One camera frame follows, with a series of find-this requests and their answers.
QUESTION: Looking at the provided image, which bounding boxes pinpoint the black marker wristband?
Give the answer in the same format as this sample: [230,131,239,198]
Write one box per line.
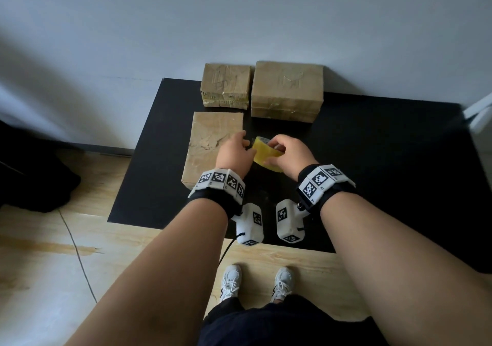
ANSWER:
[296,164,357,216]
[187,168,247,219]

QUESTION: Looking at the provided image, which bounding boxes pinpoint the person's right forearm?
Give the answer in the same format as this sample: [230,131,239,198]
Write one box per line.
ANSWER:
[321,192,492,346]

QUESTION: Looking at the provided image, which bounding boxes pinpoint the white sneaker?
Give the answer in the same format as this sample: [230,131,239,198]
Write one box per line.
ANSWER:
[219,264,243,303]
[270,267,295,303]

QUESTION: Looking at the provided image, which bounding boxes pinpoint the black camera cable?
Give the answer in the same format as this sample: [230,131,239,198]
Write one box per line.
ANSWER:
[218,232,246,268]

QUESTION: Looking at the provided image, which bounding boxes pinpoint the black shorts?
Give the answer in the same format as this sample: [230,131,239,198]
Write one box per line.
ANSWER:
[197,295,389,346]

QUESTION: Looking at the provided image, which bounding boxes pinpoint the person's left hand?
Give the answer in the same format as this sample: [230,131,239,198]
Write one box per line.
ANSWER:
[215,130,257,180]

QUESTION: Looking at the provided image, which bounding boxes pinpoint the tall cardboard box square hole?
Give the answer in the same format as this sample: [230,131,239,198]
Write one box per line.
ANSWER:
[251,60,325,124]

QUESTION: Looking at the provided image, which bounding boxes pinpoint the wide cardboard box torn flap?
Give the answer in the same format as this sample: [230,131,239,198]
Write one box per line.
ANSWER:
[181,111,244,190]

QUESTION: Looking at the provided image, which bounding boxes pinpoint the black bag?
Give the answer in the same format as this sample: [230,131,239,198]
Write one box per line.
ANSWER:
[0,121,81,213]

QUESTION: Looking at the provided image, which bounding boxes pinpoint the thin grey floor cable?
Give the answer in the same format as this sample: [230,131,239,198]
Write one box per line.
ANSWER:
[57,209,99,304]

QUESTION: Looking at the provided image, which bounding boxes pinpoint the small cardboard box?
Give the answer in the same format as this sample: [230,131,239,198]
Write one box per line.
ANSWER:
[200,63,253,110]

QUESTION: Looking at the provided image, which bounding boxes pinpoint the white right sneaker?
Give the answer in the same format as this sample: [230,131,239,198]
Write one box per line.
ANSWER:
[270,267,295,303]

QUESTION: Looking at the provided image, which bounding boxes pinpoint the person's right hand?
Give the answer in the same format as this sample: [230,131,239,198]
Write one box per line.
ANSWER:
[264,134,320,182]

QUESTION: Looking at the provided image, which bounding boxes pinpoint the white metal shelf frame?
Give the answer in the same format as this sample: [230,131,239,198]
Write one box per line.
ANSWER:
[463,92,492,135]

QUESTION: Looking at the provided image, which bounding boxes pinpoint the yellow tape roll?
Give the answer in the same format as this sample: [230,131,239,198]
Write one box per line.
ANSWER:
[252,136,285,173]

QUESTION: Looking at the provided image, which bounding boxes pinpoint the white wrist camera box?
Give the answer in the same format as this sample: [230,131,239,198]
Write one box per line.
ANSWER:
[276,198,310,244]
[231,203,265,247]

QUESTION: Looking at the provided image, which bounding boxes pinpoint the white left sneaker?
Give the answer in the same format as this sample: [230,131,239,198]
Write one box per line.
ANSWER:
[219,264,243,303]

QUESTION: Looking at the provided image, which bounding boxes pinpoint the person's left forearm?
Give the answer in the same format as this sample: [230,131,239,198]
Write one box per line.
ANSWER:
[65,197,230,346]

